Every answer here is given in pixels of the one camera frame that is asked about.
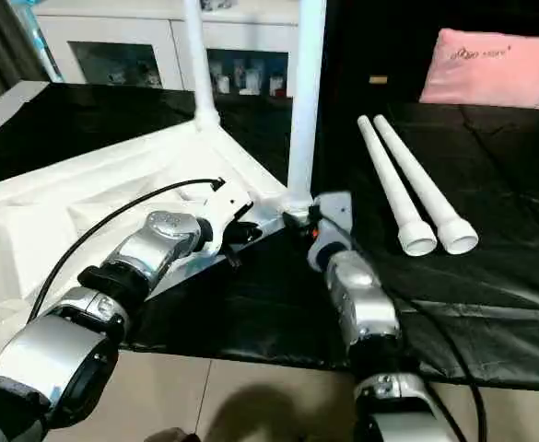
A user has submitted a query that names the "white plastic table leg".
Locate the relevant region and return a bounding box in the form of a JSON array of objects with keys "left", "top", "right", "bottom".
[
  {"left": 182, "top": 0, "right": 222, "bottom": 130},
  {"left": 357, "top": 115, "right": 439, "bottom": 257},
  {"left": 372, "top": 113, "right": 480, "bottom": 255},
  {"left": 285, "top": 0, "right": 329, "bottom": 220}
]

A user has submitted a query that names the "white plastic table top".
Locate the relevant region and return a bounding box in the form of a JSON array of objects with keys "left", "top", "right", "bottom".
[{"left": 0, "top": 115, "right": 314, "bottom": 369}]

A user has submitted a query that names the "black work mat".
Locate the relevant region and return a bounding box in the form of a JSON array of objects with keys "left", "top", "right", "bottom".
[{"left": 0, "top": 81, "right": 539, "bottom": 392}]

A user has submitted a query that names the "dark robot foot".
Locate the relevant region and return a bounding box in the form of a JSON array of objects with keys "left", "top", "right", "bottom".
[{"left": 145, "top": 428, "right": 202, "bottom": 442}]

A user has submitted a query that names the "black furniture with yellow label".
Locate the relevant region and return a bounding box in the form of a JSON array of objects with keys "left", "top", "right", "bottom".
[{"left": 324, "top": 0, "right": 539, "bottom": 107}]

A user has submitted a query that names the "white cabinet with glass doors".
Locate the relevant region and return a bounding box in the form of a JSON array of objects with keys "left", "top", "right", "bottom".
[{"left": 29, "top": 0, "right": 303, "bottom": 99}]

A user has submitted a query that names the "pink pillow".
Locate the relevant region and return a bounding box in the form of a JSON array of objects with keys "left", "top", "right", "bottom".
[{"left": 419, "top": 28, "right": 539, "bottom": 111}]

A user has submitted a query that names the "grey curtain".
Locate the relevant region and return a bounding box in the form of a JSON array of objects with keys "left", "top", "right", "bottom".
[{"left": 0, "top": 0, "right": 54, "bottom": 89}]

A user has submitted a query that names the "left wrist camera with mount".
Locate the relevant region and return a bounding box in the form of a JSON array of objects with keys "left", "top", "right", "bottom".
[{"left": 193, "top": 184, "right": 255, "bottom": 264}]

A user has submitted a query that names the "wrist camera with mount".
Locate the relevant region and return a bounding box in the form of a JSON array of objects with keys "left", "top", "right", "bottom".
[
  {"left": 308, "top": 192, "right": 356, "bottom": 269},
  {"left": 193, "top": 184, "right": 255, "bottom": 264}
]

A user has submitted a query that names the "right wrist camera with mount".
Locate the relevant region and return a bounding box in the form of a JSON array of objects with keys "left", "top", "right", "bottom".
[{"left": 308, "top": 192, "right": 356, "bottom": 269}]

